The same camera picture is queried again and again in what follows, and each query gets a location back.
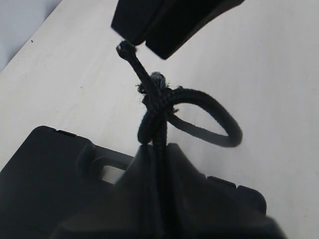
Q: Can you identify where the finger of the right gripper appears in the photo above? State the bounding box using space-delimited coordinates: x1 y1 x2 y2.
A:
111 0 166 45
146 0 243 60

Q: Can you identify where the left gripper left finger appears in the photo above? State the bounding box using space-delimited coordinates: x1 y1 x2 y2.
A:
53 145 160 239

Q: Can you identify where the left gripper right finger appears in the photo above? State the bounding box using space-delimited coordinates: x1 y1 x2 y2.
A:
165 144 286 239

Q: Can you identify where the black cord with loop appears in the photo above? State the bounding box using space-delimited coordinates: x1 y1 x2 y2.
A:
116 40 243 239

